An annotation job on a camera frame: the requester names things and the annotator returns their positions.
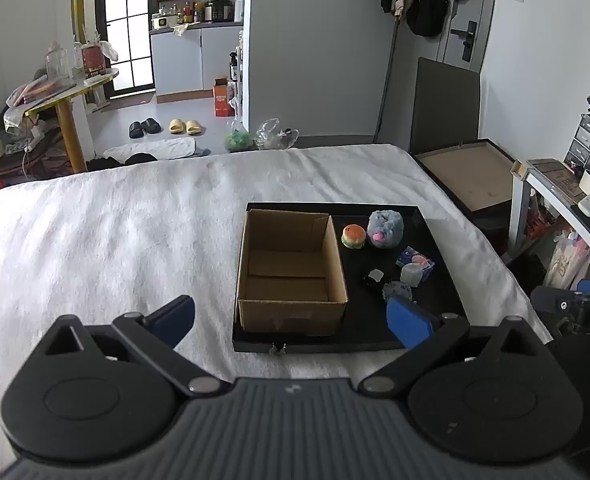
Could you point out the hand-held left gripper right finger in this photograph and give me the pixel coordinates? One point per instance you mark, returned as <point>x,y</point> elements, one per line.
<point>410,322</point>

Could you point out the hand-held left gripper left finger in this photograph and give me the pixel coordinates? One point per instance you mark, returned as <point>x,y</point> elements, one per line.
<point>175,317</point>

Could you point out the black tray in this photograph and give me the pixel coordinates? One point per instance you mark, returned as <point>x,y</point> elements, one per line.
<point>360,322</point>

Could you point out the blue tissue packet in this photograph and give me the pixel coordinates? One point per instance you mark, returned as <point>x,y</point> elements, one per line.
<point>422,260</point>

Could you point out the blue-grey fluffy plush toy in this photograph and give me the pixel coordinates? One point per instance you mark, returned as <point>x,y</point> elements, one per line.
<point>385,227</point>

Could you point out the brown cardboard box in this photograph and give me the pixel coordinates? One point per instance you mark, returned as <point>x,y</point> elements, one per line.
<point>290,317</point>

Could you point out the white bag under desk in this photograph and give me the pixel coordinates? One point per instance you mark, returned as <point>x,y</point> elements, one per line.
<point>570,262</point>

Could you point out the white blanket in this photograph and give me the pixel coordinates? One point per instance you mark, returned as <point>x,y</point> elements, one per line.
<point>125,235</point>

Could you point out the white desk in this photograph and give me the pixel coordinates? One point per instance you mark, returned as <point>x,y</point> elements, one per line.
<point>555,195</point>

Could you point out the burger plush toy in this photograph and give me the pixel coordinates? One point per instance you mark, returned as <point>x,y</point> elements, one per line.
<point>353,237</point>

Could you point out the flat cardboard tray on floor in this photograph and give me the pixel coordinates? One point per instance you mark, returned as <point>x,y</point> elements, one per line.
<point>470,180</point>

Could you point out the dark clothes heap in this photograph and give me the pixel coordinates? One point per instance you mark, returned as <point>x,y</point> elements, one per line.
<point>120,162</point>

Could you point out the white floor towel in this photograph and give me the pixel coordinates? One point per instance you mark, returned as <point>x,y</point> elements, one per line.
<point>150,149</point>

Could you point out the plastic bag with green contents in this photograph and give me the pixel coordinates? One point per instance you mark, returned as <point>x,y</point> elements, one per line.
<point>238,140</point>

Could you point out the clear plastic bag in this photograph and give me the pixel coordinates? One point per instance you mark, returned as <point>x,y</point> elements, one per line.
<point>275,135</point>

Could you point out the dark leaning board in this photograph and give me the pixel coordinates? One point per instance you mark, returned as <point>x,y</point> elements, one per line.
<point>445,105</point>

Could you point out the yellow round table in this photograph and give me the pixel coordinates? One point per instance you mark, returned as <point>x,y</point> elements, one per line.
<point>67,125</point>

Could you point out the brown door mat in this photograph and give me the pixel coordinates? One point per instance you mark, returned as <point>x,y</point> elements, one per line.
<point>127,101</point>

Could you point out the red carton box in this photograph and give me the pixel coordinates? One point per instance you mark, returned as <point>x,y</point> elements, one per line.
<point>221,100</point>

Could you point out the clutter pile with bags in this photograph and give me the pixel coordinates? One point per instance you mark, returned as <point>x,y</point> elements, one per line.
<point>15,140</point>

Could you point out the grey broom pole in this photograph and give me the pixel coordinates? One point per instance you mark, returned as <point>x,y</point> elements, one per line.
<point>387,80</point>

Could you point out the black spray bottle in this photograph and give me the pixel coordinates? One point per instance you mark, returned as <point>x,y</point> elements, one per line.
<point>233,67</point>

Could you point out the white kitchen cabinet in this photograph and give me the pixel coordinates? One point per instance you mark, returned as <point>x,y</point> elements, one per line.
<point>180,60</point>

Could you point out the red canister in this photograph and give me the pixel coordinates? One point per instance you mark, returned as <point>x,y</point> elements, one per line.
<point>94,60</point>

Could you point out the black door lock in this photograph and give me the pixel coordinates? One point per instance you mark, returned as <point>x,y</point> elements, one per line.
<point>466,40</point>

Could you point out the glass jar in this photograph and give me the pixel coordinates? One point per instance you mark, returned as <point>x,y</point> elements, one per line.
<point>57,65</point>

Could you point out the black framed glass door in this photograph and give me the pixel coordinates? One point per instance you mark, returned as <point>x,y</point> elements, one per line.
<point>125,25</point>

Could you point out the grey door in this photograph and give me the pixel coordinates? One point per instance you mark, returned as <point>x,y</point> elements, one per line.
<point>480,5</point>

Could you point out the black rice cooker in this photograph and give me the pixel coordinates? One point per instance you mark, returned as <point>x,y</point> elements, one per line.
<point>218,10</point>

